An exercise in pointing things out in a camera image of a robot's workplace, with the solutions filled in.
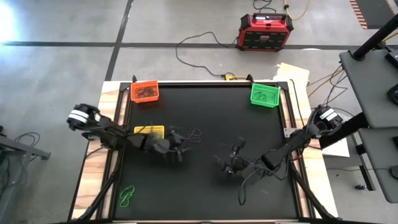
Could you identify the grey desk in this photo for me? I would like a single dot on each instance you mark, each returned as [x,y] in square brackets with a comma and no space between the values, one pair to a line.
[381,161]
[367,90]

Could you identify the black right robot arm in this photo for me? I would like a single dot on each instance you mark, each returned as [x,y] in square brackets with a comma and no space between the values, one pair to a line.
[289,149]

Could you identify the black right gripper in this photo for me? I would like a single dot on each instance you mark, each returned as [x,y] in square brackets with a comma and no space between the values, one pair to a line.
[241,163]

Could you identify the black mat orange striped edge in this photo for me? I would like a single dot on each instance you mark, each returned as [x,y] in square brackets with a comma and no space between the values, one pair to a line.
[376,12]

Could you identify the black computer mouse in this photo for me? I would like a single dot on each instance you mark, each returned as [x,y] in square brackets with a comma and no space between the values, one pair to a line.
[394,93]

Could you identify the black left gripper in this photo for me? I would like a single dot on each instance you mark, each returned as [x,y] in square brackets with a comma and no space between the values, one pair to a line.
[172,146]

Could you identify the red black jobsite radio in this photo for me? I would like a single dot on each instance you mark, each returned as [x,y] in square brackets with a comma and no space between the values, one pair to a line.
[264,34]

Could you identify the black round device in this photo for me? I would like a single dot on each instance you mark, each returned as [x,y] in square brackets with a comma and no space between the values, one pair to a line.
[395,172]

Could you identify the white paper sheet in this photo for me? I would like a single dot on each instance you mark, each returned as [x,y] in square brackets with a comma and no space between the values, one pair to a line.
[339,149]

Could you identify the small black floor object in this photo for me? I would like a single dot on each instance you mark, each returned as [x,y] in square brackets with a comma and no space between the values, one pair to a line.
[360,187]

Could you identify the grey metal base plate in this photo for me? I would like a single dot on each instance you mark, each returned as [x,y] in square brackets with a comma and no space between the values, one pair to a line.
[288,132]

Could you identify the black frame clamp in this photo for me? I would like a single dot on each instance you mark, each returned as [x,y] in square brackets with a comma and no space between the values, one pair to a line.
[134,79]
[249,78]

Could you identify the black pole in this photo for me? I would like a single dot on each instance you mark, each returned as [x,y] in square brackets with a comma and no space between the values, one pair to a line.
[373,39]

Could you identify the yellow plastic basket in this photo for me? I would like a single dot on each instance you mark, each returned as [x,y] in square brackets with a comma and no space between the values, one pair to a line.
[154,130]

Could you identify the green plastic basket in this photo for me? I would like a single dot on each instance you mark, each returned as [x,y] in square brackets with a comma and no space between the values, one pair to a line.
[273,99]

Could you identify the manila paper folder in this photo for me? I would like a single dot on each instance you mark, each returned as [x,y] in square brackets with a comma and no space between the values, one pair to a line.
[293,74]

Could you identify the orange plastic basket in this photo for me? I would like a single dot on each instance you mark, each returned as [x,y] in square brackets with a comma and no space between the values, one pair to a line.
[155,99]

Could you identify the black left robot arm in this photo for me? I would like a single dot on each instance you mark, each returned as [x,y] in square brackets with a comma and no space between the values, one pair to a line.
[118,137]

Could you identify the grey metal stand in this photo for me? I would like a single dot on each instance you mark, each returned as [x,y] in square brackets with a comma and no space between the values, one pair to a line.
[31,151]

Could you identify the black aluminium table frame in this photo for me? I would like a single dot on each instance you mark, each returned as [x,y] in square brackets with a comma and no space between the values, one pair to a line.
[202,84]

